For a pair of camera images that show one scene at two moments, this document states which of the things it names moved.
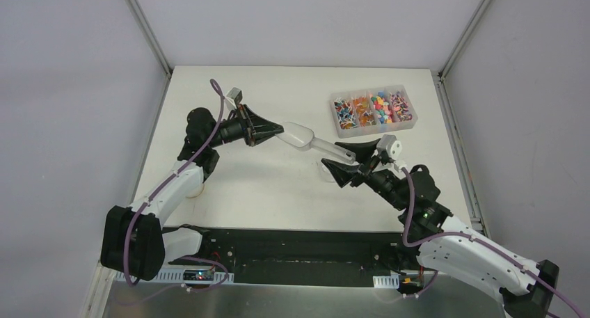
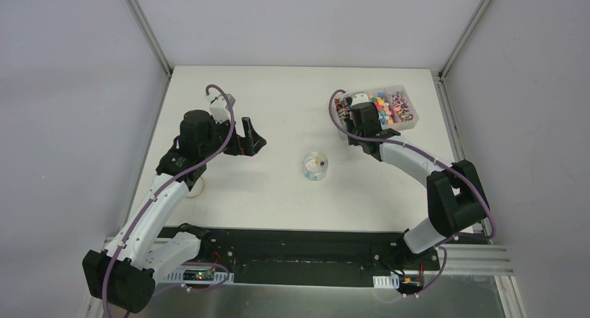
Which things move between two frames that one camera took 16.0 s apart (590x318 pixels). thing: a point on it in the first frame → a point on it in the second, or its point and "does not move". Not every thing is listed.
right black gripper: [356, 174] → [349, 121]
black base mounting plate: [309, 257] does not move
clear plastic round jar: [326, 174] → [314, 165]
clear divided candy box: [372, 111] does not move
